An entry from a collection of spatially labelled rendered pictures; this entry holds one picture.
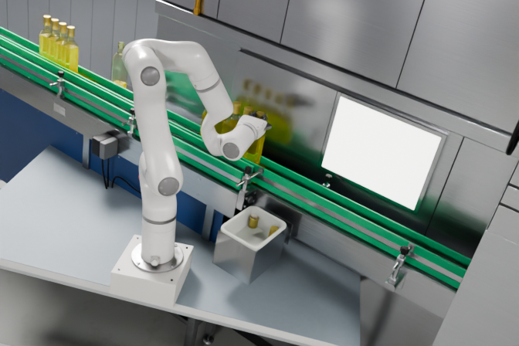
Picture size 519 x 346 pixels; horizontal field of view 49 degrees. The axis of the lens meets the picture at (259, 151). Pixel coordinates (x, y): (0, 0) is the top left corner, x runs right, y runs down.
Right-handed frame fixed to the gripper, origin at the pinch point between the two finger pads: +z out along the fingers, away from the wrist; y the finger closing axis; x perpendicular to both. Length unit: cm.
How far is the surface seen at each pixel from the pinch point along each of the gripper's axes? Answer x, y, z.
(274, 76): 12.7, -0.3, 13.8
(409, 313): -62, 79, -6
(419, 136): 13, 59, -3
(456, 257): -20, 84, -20
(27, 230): -57, -74, -43
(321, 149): -8.5, 26.2, 6.1
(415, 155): 5, 60, -4
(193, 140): -20.5, -26.2, 2.3
